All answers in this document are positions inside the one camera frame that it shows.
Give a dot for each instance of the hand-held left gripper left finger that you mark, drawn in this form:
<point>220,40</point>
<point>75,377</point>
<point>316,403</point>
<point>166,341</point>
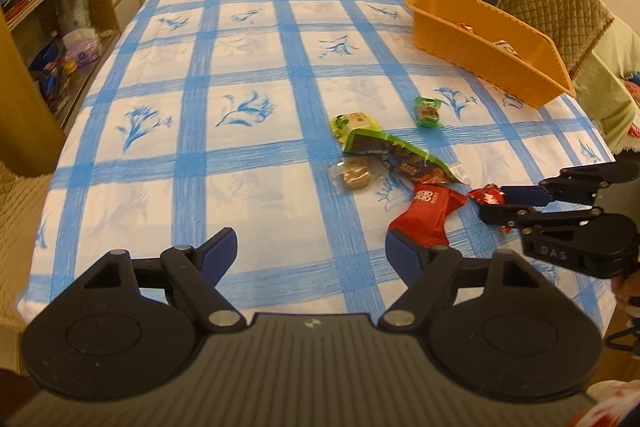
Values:
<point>220,253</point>

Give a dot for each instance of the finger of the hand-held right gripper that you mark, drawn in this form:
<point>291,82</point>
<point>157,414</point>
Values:
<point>505,214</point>
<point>525,196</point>

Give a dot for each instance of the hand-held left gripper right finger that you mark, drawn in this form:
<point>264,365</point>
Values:
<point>404,257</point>

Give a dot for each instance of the small red twist candy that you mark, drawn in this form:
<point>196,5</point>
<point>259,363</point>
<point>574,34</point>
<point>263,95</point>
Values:
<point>487,196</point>

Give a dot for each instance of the red packet with white print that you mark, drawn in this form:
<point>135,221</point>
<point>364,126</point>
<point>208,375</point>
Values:
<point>430,217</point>

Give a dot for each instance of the clear brown cake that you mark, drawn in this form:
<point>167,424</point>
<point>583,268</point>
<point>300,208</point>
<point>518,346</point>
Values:
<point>354,174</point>

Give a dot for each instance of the long green black snack packet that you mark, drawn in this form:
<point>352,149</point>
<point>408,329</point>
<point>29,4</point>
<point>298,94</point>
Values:
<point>395,152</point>

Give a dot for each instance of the small green candy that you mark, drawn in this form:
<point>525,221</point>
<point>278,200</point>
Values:
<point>427,112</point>

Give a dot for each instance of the yellow green snack packet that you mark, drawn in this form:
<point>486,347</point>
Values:
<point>352,123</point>

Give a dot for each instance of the clear black snack packet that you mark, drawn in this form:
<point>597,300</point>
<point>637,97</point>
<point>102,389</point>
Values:
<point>507,48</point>

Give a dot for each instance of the orange plastic tray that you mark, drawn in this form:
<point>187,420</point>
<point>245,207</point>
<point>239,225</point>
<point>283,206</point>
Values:
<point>475,49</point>

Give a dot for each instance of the small red snack packet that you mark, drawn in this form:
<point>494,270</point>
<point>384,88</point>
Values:
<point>467,26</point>

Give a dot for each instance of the person's right hand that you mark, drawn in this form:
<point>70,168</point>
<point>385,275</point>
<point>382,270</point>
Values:
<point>630,292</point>

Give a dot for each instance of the sofa with green cover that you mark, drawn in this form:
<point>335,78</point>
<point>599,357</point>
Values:
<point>605,92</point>

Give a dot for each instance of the person's red white clothing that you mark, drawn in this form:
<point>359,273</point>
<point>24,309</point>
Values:
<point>615,407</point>

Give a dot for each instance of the blue checked floral tablecloth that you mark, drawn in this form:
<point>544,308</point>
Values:
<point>225,72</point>

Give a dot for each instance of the chair with quilted cover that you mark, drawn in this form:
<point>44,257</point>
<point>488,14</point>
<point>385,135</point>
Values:
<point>20,217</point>
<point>545,2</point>

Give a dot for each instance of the purple wipes pack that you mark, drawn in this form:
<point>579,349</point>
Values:
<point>81,47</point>

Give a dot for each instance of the white plastic bag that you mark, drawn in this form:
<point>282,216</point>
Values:
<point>74,9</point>

